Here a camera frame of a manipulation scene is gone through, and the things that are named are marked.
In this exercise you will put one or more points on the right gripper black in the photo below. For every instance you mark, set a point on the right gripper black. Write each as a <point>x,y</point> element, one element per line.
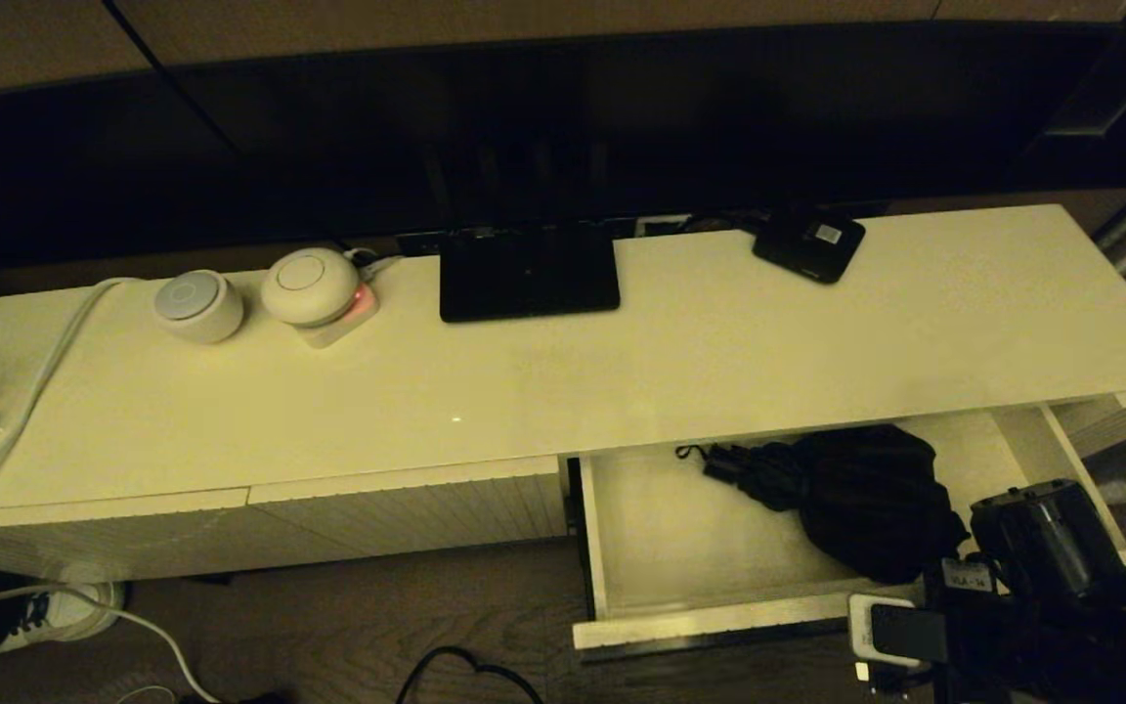
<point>993,636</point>

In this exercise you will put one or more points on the black umbrella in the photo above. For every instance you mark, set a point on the black umbrella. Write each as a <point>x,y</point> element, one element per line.
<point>866,499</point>

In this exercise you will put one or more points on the white ribbed cabinet drawer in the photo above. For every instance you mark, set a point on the white ribbed cabinet drawer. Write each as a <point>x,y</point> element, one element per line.
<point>680,548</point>

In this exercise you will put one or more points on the white tv cabinet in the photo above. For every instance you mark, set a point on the white tv cabinet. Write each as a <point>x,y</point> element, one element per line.
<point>524,391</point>

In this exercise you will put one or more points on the small black set-top box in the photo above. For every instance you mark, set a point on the small black set-top box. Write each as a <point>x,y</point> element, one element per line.
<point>807,244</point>

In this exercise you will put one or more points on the white ribbed cabinet door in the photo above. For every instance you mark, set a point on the white ribbed cabinet door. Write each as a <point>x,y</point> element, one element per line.
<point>84,543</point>
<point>407,508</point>

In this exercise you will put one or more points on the black television screen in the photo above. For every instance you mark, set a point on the black television screen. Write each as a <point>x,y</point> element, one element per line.
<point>524,127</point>

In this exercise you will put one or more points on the white power strip red light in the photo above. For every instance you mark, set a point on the white power strip red light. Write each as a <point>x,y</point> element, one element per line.
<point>338,330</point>

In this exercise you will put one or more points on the white round dome device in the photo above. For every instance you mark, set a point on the white round dome device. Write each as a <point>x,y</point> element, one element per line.
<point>309,284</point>

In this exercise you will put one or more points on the white speaker with grey top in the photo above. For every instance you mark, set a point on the white speaker with grey top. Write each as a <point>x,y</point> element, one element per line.
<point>197,306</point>

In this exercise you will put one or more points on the white sneaker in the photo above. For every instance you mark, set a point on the white sneaker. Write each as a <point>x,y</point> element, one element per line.
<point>69,611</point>

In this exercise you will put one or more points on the black television base plate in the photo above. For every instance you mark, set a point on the black television base plate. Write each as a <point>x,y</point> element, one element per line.
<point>524,279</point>

